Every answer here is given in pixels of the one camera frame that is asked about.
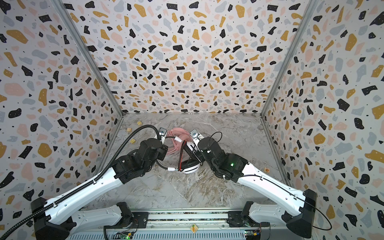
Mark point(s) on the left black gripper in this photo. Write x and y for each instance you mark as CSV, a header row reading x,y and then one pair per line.
x,y
163,152

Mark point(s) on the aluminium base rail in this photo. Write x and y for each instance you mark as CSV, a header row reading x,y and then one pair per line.
x,y
175,225

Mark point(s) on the pink headphones with cable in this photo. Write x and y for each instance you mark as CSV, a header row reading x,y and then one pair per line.
x,y
178,135

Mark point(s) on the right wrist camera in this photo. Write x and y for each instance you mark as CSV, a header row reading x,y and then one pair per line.
x,y
196,136

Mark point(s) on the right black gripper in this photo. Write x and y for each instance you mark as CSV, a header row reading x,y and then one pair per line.
x,y
197,151

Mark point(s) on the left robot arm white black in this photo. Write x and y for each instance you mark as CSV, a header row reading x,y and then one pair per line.
x,y
62,216

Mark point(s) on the white black headphones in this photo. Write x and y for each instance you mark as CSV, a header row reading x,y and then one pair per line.
x,y
188,161

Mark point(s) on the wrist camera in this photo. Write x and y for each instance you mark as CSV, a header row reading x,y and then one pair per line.
x,y
163,134
196,136

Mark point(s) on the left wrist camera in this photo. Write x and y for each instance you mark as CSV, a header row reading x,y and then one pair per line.
x,y
163,134

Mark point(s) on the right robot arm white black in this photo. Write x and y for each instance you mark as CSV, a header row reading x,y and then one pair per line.
x,y
298,207

